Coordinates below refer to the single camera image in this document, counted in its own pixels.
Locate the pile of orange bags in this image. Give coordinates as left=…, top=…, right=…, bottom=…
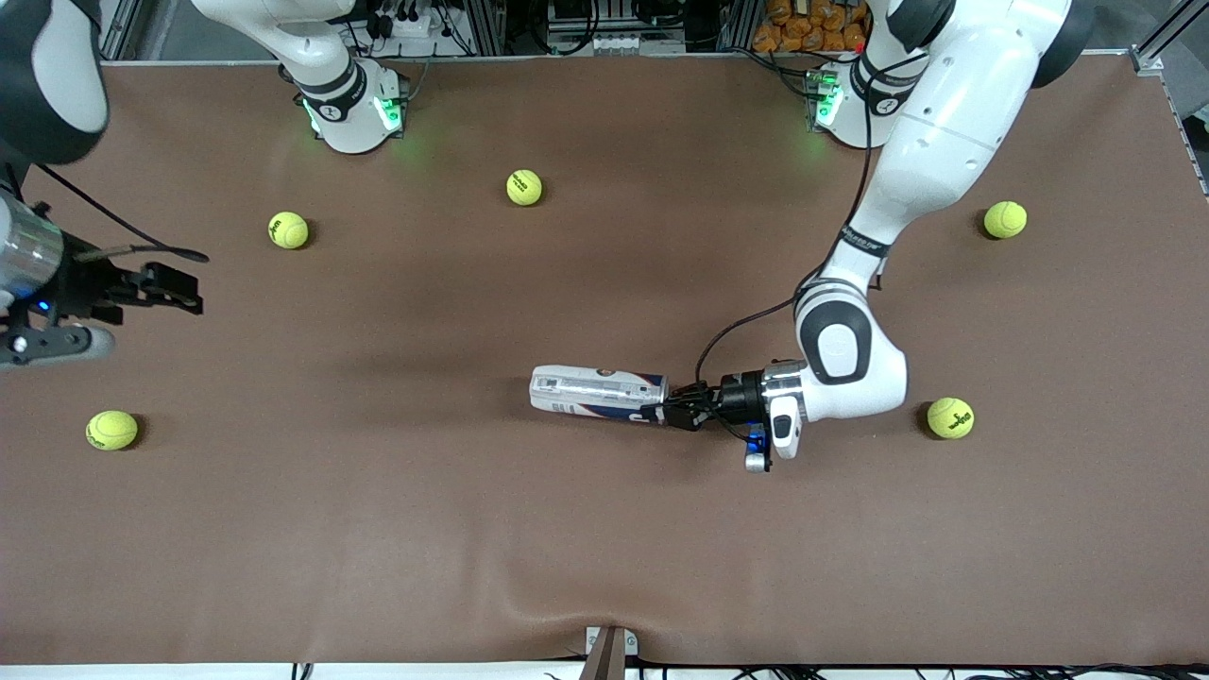
left=753, top=0, right=868, bottom=54

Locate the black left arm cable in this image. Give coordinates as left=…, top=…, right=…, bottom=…
left=695, top=57, right=881, bottom=388

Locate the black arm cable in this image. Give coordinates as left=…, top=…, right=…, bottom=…
left=695, top=57, right=881, bottom=388
left=26, top=162, right=211, bottom=264

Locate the yellow Wilson 3 tennis ball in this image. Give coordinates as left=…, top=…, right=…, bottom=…
left=927, top=397, right=976, bottom=440

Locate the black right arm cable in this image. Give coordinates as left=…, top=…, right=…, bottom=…
left=26, top=162, right=211, bottom=264

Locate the brown table mat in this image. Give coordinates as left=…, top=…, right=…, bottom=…
left=0, top=55, right=1209, bottom=667

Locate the white blue tennis ball can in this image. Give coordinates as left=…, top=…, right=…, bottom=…
left=529, top=365, right=670, bottom=423

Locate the grey metal mat clamp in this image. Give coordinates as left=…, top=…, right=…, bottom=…
left=586, top=625, right=639, bottom=680

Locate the white power strip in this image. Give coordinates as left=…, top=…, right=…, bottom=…
left=373, top=8, right=445, bottom=39

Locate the aluminium frame corner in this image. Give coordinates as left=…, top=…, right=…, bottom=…
left=1129, top=0, right=1209, bottom=77
left=99, top=0, right=143, bottom=62

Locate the aluminium frame post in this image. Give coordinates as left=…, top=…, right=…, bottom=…
left=720, top=0, right=761, bottom=53
left=463, top=0, right=506, bottom=56

